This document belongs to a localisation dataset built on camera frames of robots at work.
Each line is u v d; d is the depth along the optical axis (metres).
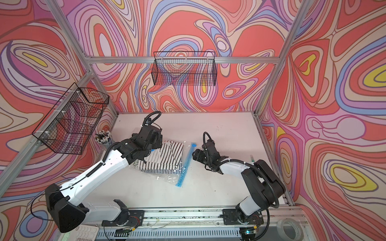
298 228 0.68
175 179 0.84
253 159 0.94
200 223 0.72
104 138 0.84
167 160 0.90
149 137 0.57
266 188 0.45
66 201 0.39
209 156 0.70
